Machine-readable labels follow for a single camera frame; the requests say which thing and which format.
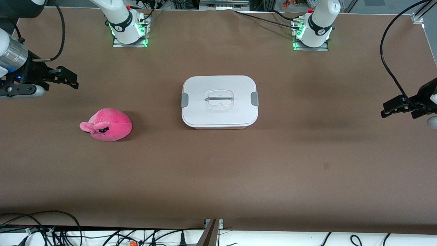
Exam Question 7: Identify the pink plush toy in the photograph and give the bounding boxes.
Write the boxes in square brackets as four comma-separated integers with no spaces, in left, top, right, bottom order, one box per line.
[80,108,133,142]

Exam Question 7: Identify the white box lid grey clips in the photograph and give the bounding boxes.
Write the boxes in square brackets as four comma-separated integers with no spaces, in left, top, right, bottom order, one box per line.
[181,76,259,128]

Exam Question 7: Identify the translucent pink plastic box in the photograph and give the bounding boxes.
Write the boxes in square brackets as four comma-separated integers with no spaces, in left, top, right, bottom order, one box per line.
[186,125,248,130]

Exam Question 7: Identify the grey metal device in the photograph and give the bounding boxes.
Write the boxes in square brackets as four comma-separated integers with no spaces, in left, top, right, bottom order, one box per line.
[199,0,250,11]

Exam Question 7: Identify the aluminium profile beam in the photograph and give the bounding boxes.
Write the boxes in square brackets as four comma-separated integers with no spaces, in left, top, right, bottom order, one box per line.
[196,219,224,246]

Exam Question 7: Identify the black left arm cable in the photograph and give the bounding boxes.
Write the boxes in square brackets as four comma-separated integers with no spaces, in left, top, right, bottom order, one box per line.
[380,0,431,103]

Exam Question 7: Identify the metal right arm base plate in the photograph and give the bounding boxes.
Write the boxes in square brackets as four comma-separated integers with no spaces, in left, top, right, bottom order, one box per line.
[113,15,151,48]

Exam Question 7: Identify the aluminium corner bracket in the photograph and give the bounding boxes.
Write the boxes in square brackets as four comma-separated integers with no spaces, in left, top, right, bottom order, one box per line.
[411,0,437,24]

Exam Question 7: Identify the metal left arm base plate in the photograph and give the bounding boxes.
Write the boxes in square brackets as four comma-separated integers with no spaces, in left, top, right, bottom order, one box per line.
[292,17,329,52]

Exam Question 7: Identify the black looping cable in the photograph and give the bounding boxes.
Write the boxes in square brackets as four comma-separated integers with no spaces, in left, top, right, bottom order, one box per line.
[0,210,83,246]

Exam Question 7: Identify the black frame rail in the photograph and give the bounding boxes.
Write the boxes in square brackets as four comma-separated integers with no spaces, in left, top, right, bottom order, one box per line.
[0,224,205,233]

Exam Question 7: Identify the black cable on table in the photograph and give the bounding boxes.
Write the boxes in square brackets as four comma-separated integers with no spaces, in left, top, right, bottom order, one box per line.
[234,10,298,30]

